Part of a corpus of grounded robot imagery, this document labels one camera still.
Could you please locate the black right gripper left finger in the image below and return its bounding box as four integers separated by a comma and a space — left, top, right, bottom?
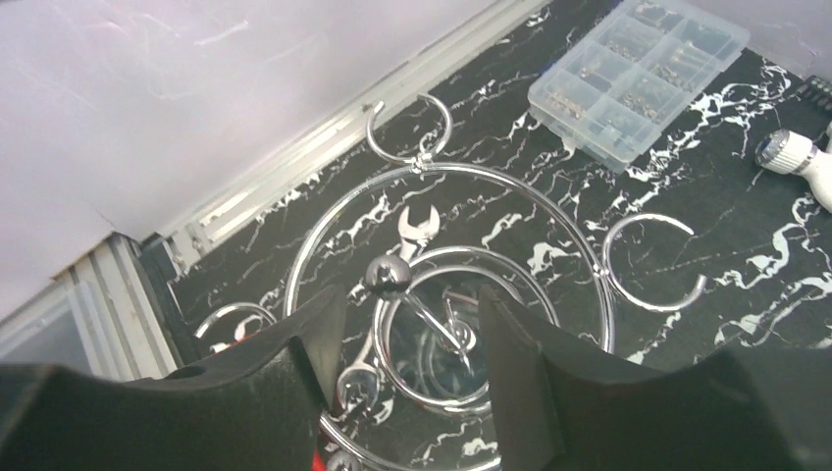
1, 286, 346, 470

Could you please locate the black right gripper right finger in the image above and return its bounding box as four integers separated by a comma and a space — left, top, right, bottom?
478, 287, 831, 470

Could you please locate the silver wire glass rack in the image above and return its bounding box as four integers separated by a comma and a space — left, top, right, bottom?
193, 92, 708, 471

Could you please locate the silver wrench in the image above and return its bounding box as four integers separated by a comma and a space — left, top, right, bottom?
335, 204, 442, 417

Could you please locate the white pipe fitting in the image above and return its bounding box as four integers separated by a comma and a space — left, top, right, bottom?
754, 125, 831, 212

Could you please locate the clear plastic organizer box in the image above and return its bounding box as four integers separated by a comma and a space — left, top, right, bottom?
527, 1, 751, 173

